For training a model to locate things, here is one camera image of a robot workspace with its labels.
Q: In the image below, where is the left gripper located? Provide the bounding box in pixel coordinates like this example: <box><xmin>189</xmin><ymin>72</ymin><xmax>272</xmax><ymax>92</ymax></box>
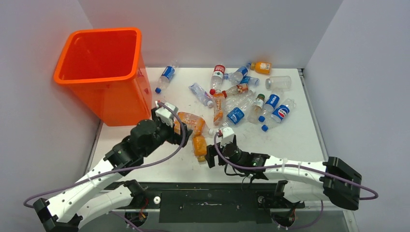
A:
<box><xmin>141</xmin><ymin>108</ymin><xmax>191</xmax><ymax>157</ymax></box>

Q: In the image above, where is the large crushed orange tea bottle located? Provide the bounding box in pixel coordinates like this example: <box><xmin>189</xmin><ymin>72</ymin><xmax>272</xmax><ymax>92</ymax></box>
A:
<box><xmin>177</xmin><ymin>112</ymin><xmax>215</xmax><ymax>137</ymax></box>

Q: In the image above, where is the small orange juice bottle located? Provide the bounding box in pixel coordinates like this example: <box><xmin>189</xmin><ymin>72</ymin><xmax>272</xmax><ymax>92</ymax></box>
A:
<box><xmin>192</xmin><ymin>135</ymin><xmax>207</xmax><ymax>162</ymax></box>

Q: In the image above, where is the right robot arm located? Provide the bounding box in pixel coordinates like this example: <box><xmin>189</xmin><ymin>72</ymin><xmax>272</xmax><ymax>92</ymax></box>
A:
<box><xmin>205</xmin><ymin>140</ymin><xmax>362</xmax><ymax>210</ymax></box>

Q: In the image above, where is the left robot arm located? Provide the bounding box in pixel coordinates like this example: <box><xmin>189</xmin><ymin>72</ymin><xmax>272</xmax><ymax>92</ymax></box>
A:
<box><xmin>33</xmin><ymin>102</ymin><xmax>192</xmax><ymax>232</ymax></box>

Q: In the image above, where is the blue label bottle near bin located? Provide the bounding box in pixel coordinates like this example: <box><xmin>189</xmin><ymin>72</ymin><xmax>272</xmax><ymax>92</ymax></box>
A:
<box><xmin>155</xmin><ymin>60</ymin><xmax>179</xmax><ymax>94</ymax></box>

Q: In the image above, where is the orange plastic bin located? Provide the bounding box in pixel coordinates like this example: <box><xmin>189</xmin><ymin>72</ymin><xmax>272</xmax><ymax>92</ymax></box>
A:
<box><xmin>54</xmin><ymin>27</ymin><xmax>152</xmax><ymax>126</ymax></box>

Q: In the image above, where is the green cap tea bottle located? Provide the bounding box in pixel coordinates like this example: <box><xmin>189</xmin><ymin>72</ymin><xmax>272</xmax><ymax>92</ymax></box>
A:
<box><xmin>248</xmin><ymin>94</ymin><xmax>265</xmax><ymax>124</ymax></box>

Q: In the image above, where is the blue label clear bottle centre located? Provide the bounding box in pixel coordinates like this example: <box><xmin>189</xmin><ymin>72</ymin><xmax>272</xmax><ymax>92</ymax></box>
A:
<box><xmin>222</xmin><ymin>90</ymin><xmax>255</xmax><ymax>127</ymax></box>

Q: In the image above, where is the crushed clear water bottle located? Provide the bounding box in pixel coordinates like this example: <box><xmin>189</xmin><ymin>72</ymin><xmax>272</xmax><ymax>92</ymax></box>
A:
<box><xmin>188</xmin><ymin>83</ymin><xmax>213</xmax><ymax>108</ymax></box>

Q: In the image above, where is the slim orange label bottle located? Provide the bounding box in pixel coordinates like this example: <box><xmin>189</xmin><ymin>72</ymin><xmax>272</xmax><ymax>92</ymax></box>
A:
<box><xmin>213</xmin><ymin>91</ymin><xmax>225</xmax><ymax>126</ymax></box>

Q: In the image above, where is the pepsi bottle lower right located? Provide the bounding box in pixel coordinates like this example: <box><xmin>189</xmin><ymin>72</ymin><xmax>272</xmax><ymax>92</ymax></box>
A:
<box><xmin>259</xmin><ymin>99</ymin><xmax>296</xmax><ymax>132</ymax></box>

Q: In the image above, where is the pepsi bottle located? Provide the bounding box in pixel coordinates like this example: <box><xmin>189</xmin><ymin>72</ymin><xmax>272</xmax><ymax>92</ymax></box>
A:
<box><xmin>259</xmin><ymin>99</ymin><xmax>296</xmax><ymax>132</ymax></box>
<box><xmin>258</xmin><ymin>88</ymin><xmax>284</xmax><ymax>123</ymax></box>

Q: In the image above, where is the brown label red cap bottle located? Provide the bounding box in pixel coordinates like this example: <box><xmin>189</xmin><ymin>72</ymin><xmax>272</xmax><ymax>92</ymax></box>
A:
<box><xmin>222</xmin><ymin>83</ymin><xmax>249</xmax><ymax>98</ymax></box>

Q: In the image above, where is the pepsi bottle upper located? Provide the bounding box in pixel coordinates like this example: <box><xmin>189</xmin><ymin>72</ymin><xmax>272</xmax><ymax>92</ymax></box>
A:
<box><xmin>258</xmin><ymin>88</ymin><xmax>284</xmax><ymax>123</ymax></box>

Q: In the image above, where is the light blue crushed bottle back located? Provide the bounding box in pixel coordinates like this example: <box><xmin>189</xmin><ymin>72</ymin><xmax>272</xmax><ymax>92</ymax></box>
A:
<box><xmin>223</xmin><ymin>73</ymin><xmax>260</xmax><ymax>87</ymax></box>

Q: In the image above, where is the blue label bottle at back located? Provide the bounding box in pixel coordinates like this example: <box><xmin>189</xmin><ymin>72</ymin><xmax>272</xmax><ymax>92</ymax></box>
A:
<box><xmin>228</xmin><ymin>63</ymin><xmax>251</xmax><ymax>85</ymax></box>

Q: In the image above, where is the red white label bottle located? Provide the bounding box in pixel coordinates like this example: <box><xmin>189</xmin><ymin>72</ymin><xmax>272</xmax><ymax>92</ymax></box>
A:
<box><xmin>209</xmin><ymin>64</ymin><xmax>225</xmax><ymax>95</ymax></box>

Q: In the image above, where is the clear wide plastic jar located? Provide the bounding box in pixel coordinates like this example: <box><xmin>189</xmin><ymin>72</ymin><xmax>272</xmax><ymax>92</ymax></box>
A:
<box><xmin>265</xmin><ymin>76</ymin><xmax>292</xmax><ymax>91</ymax></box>

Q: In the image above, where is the orange juice bottle at back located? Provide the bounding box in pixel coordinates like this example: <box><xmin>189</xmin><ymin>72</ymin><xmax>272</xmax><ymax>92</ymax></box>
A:
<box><xmin>250</xmin><ymin>61</ymin><xmax>272</xmax><ymax>75</ymax></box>

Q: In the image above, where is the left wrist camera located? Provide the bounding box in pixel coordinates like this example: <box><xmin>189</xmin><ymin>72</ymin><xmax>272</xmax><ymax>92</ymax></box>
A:
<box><xmin>155</xmin><ymin>101</ymin><xmax>178</xmax><ymax>128</ymax></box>

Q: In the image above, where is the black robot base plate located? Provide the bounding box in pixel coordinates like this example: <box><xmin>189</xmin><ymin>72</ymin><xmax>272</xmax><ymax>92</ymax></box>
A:
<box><xmin>124</xmin><ymin>182</ymin><xmax>305</xmax><ymax>224</ymax></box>

